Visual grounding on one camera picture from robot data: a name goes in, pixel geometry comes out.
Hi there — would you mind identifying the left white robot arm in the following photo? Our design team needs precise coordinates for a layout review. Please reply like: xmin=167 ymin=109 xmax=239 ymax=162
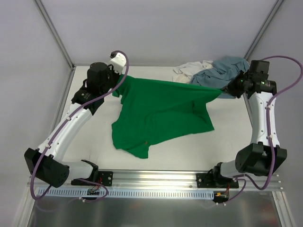
xmin=24 ymin=59 xmax=129 ymax=188

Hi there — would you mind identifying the aluminium mounting rail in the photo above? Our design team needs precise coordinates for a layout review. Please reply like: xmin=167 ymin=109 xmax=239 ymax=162
xmin=27 ymin=168 xmax=284 ymax=190

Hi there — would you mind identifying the left aluminium frame post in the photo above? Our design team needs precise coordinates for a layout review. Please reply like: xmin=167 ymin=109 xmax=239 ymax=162
xmin=33 ymin=0 xmax=74 ymax=69

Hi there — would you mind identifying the blue-grey t-shirt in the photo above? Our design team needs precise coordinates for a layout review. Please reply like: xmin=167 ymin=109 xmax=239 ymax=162
xmin=190 ymin=56 xmax=250 ymax=88

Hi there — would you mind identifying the white t-shirt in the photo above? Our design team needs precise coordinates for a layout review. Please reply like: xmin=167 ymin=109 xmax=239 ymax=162
xmin=172 ymin=61 xmax=213 ymax=83

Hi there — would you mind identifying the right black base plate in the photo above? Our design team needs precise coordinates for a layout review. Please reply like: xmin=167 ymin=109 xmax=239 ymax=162
xmin=196 ymin=173 xmax=239 ymax=189

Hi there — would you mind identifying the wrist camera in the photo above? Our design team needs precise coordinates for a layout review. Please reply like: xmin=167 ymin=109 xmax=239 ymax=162
xmin=248 ymin=60 xmax=270 ymax=80
xmin=108 ymin=52 xmax=127 ymax=73

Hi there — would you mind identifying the white slotted cable duct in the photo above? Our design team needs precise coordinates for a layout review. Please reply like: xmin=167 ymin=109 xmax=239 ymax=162
xmin=46 ymin=187 xmax=214 ymax=200

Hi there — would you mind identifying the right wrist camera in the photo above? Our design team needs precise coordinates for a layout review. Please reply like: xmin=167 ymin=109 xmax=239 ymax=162
xmin=248 ymin=60 xmax=270 ymax=80

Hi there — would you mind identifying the aluminium frame post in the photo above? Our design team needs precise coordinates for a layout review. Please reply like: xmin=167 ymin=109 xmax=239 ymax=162
xmin=33 ymin=0 xmax=74 ymax=69
xmin=244 ymin=0 xmax=285 ymax=60

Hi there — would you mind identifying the right aluminium frame post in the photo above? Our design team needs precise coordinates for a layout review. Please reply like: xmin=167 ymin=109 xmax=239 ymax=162
xmin=244 ymin=0 xmax=285 ymax=60

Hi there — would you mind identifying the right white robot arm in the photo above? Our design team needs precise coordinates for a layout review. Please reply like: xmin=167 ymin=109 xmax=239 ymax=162
xmin=211 ymin=60 xmax=287 ymax=190

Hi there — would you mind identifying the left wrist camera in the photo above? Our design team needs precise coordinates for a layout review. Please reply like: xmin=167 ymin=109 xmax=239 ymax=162
xmin=108 ymin=52 xmax=127 ymax=73

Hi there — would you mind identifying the green t-shirt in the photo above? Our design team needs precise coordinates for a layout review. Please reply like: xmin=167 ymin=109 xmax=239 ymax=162
xmin=112 ymin=76 xmax=222 ymax=159

